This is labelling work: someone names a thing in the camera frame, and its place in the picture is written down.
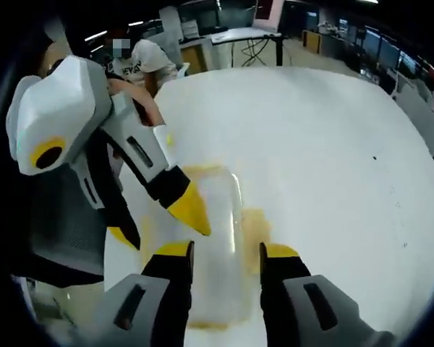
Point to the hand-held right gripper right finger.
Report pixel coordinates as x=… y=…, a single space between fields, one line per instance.
x=304 y=311

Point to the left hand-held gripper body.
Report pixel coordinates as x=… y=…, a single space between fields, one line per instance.
x=54 y=108

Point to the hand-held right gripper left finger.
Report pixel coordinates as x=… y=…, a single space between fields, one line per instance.
x=148 y=311

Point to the clear plastic buckle container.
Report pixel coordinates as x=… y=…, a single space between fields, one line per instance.
x=220 y=202

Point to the dark mesh office chair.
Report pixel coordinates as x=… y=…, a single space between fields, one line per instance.
x=65 y=231

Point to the white desk black legs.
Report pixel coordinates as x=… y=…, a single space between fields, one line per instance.
x=238 y=35

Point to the large display screen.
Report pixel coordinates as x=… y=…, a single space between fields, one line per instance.
x=269 y=14

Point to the yellow cabinet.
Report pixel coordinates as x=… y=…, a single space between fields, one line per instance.
x=311 y=41

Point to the black computer monitor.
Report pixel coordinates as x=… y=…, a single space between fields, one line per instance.
x=410 y=63
x=388 y=50

